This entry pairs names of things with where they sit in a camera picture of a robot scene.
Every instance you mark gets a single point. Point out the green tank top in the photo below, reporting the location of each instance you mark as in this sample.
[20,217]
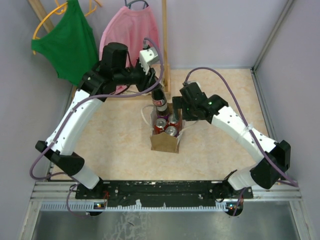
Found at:
[70,46]

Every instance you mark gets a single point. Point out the white cable duct strip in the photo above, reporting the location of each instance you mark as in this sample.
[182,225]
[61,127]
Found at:
[100,206]

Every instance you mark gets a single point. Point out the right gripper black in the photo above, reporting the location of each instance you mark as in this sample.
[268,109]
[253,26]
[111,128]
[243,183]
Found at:
[179,102]

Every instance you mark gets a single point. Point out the wooden clothes rack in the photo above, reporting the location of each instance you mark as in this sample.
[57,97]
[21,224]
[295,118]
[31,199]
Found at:
[43,16]

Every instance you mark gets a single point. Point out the red cola can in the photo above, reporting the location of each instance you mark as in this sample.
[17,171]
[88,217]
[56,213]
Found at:
[174,122]
[160,126]

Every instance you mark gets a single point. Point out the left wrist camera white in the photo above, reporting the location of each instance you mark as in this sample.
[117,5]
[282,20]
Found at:
[147,58]

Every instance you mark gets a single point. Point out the pink t-shirt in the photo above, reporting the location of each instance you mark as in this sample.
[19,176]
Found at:
[130,27]

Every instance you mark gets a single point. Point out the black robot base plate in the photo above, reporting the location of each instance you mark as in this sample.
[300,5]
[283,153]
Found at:
[153,193]

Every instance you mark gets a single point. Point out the grey clothes hanger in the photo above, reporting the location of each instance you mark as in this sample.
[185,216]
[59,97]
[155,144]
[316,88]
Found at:
[136,4]

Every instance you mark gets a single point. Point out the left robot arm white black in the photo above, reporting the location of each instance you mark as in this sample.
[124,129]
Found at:
[96,86]

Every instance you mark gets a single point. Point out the glass cola bottle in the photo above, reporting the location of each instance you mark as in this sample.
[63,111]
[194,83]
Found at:
[159,100]

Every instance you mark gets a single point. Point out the purple Fanta can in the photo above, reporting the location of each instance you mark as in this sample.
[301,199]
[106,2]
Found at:
[162,117]
[172,131]

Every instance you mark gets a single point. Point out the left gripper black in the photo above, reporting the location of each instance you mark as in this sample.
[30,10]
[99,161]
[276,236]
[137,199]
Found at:
[148,80]

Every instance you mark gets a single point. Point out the aluminium corner post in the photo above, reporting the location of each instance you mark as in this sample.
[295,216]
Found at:
[273,34]

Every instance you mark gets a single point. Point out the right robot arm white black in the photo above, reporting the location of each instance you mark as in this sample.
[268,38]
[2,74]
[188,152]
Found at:
[271,158]

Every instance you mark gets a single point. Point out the aluminium frame rail front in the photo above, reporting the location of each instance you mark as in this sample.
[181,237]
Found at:
[57,191]

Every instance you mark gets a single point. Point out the folded beige cloth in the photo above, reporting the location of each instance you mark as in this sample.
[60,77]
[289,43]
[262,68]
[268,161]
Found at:
[134,90]

